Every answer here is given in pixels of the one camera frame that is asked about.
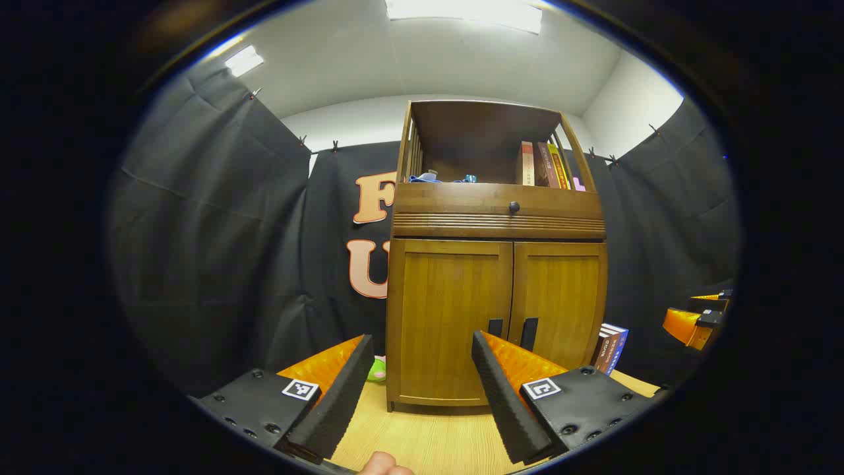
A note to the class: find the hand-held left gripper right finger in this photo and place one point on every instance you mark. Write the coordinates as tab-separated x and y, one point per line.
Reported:
504	402

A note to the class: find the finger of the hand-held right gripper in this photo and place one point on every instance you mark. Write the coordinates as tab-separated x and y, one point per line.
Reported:
682	326
709	305

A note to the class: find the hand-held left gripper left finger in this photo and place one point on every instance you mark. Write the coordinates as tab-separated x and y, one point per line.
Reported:
333	402

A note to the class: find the wooden cabinet door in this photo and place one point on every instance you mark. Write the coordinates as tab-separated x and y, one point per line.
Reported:
567	290
442	310

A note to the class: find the wooden double-door shoe cabinet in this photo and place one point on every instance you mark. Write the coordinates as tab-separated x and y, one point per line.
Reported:
494	224

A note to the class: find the wooden cabinet drawer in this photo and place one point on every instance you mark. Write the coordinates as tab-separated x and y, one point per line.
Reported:
448	201

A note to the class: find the green pink soft toy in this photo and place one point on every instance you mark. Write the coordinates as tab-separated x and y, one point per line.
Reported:
377	369

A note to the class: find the blue white book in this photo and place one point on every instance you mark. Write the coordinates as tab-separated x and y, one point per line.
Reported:
618	346

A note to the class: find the dark brown book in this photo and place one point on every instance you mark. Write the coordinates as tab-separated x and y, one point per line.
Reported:
602	349

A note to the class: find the small pink object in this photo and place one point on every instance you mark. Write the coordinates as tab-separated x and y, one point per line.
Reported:
578	185

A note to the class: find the yellow book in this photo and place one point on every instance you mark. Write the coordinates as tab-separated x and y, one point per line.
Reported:
559	168

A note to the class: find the black backdrop cloth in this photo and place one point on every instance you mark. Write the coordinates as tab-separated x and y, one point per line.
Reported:
211	231

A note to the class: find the red beige book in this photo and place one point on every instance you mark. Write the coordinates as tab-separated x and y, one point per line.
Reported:
525	165

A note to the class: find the blue cloth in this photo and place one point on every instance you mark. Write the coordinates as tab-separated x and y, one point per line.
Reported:
422	178

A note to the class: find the small ceiling light panel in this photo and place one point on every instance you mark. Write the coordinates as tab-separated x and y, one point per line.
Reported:
244	61

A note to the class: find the large ceiling light panel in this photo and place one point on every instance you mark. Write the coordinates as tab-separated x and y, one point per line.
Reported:
461	12

